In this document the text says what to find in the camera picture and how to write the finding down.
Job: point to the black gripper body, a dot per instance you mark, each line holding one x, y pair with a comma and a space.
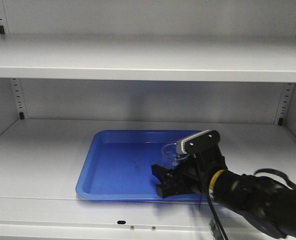
194, 174

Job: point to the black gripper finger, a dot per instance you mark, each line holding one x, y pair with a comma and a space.
165, 191
161, 173

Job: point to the clear 100ml glass beaker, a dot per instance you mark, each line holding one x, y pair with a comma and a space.
170, 157

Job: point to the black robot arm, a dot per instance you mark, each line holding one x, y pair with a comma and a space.
268, 205

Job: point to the upper grey cabinet shelf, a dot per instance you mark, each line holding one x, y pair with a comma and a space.
148, 58

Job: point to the grey cabinet shelf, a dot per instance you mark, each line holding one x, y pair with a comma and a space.
41, 160
148, 58

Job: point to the lower grey cabinet shelf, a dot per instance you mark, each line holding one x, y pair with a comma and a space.
41, 160

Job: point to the blue plastic tray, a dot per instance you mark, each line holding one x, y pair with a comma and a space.
118, 165

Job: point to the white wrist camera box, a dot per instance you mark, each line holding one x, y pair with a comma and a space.
198, 142

